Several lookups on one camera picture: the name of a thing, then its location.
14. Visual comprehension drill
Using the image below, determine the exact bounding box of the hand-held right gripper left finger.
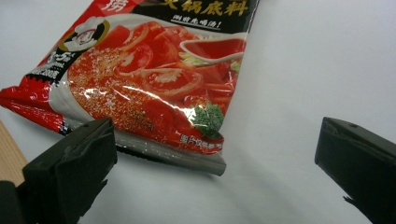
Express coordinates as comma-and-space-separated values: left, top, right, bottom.
17, 117, 119, 224

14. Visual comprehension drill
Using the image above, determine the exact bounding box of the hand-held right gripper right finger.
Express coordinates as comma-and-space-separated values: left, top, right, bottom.
314, 117, 396, 224

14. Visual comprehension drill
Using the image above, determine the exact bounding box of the red soup base packet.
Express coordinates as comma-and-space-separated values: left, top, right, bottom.
0, 0, 262, 177

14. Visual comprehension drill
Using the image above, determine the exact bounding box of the wooden board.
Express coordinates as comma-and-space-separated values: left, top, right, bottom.
0, 120, 28, 187

